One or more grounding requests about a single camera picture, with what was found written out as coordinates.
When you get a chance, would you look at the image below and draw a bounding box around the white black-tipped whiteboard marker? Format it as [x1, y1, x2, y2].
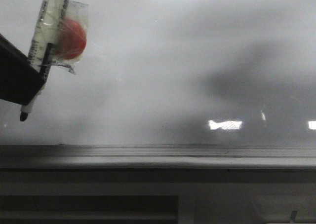
[19, 0, 75, 122]

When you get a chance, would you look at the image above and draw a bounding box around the red magnet taped to marker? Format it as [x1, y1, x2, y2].
[51, 0, 89, 74]

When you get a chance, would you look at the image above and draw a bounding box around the grey aluminium whiteboard tray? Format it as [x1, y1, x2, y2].
[0, 145, 316, 170]

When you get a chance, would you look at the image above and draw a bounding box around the white glossy whiteboard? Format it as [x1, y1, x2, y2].
[0, 0, 316, 146]

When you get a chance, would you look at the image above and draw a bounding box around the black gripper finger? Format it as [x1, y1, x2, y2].
[0, 36, 44, 105]

